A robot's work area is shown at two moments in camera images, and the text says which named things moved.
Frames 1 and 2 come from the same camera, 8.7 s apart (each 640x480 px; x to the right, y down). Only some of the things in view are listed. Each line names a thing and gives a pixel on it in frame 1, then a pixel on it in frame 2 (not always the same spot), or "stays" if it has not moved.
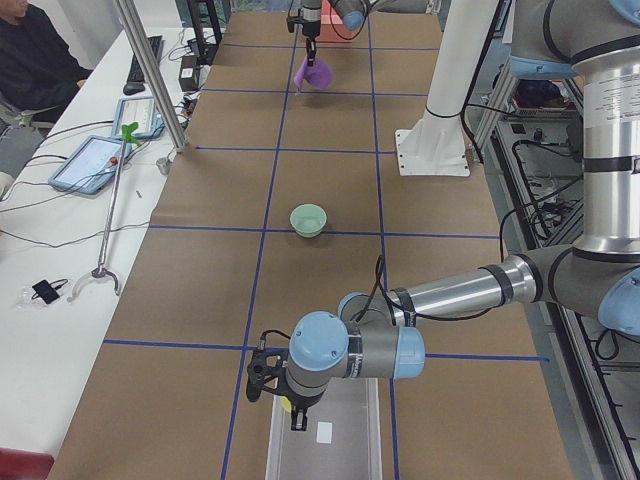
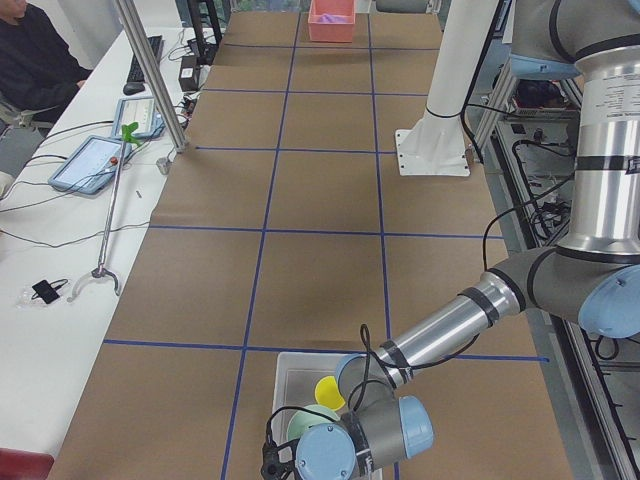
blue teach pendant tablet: [92, 166] stays
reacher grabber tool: [128, 136] stays
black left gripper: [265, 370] → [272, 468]
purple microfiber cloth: [320, 74] → [325, 18]
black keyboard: [136, 84] stays
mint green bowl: [308, 219] → [302, 419]
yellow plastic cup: [284, 400] → [327, 393]
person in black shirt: [39, 78] stays
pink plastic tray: [332, 28] stays
